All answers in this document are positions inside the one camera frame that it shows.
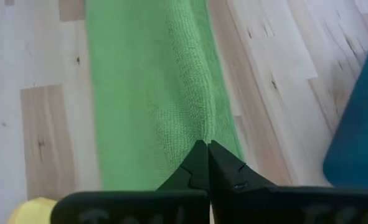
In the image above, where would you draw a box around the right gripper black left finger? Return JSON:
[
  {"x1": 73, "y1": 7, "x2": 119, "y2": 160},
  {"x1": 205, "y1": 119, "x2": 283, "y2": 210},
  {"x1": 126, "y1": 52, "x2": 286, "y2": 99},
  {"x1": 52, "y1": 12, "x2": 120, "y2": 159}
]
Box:
[{"x1": 50, "y1": 139, "x2": 210, "y2": 224}]

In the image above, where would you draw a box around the green microfiber towel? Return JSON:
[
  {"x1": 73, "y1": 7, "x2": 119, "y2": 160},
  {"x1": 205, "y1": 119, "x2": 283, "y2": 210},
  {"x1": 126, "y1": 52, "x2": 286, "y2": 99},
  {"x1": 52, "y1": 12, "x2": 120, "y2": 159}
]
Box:
[{"x1": 84, "y1": 0, "x2": 245, "y2": 192}]

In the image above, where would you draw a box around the yellow microfiber towel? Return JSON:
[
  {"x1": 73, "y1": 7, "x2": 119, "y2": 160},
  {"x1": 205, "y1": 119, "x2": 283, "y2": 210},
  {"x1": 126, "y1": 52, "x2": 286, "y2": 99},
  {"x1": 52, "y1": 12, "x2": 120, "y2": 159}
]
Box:
[{"x1": 6, "y1": 197, "x2": 59, "y2": 224}]

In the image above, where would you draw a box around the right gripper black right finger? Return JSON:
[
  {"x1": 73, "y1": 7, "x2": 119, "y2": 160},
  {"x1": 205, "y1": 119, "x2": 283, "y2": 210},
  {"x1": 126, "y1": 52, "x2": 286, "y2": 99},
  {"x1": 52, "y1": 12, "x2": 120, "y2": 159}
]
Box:
[{"x1": 209, "y1": 140, "x2": 368, "y2": 224}]

